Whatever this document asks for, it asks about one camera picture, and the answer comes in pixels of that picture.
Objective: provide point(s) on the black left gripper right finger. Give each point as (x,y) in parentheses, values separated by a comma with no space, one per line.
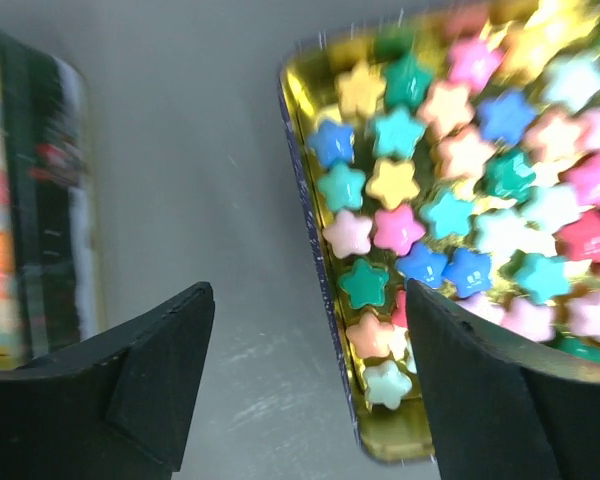
(500,406)

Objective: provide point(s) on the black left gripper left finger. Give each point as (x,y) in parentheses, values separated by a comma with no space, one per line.
(116,406)

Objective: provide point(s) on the speckled tin pastel star candies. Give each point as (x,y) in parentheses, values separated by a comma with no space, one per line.
(456,143)

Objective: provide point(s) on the gold tin translucent star candies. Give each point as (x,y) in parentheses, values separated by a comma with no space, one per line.
(49,274)

